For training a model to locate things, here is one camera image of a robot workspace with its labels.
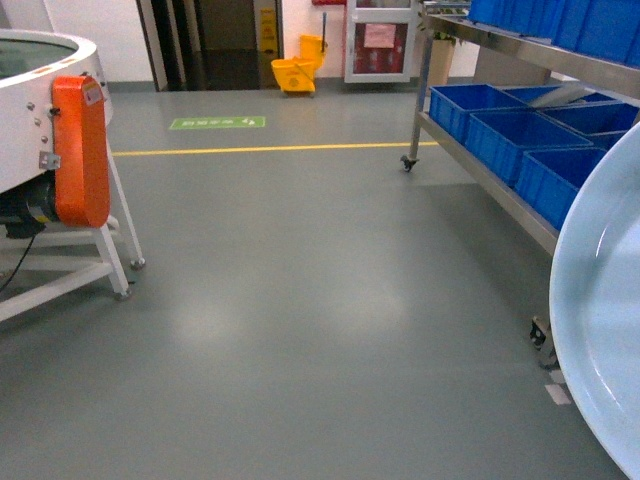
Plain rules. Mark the light blue round tray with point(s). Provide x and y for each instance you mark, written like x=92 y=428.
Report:
x=594 y=302

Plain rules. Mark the blue bin on shelf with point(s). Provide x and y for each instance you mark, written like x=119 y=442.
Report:
x=451 y=106
x=550 y=180
x=500 y=139

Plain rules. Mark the stainless steel shelf rack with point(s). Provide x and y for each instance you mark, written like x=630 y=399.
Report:
x=600 y=73

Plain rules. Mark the green floor sign sticker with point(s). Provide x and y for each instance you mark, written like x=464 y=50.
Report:
x=227 y=122

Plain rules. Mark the yellow mop bucket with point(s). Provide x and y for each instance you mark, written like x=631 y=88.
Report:
x=297 y=74

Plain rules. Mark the white fire equipment cabinet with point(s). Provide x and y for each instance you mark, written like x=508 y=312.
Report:
x=379 y=39

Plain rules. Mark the yellow wet floor sign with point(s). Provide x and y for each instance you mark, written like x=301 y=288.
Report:
x=268 y=38

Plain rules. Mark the orange motor guard cover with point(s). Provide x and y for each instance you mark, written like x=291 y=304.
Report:
x=82 y=192

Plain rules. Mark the white round conveyor machine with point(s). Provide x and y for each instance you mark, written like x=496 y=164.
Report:
x=33 y=238

